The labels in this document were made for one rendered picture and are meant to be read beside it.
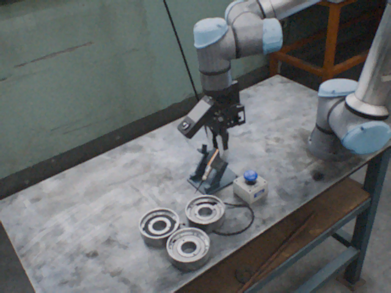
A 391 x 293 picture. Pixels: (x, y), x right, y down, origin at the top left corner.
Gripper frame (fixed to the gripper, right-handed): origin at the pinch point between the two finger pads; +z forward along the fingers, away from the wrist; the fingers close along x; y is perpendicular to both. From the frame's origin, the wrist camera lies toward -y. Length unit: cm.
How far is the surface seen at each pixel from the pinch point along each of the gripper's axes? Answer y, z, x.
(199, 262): -18.7, 12.5, -17.3
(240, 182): 4.8, 10.9, -1.8
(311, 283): 30, 73, -6
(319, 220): 33, 42, -5
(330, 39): 158, 44, 109
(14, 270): -70, 88, 94
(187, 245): -18.0, 13.3, -10.1
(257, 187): 7.2, 11.2, -6.4
